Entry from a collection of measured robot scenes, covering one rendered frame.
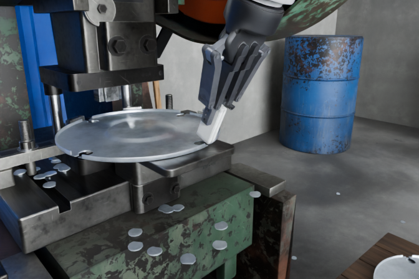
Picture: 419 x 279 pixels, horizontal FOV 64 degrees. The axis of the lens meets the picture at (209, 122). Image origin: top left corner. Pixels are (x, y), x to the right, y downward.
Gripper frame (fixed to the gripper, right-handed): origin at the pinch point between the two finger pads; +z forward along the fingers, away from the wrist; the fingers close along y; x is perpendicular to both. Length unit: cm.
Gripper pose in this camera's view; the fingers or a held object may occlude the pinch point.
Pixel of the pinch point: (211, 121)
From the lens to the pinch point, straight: 54.4
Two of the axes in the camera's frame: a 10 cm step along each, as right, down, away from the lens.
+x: -6.5, -5.8, 4.9
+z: -3.0, 7.9, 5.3
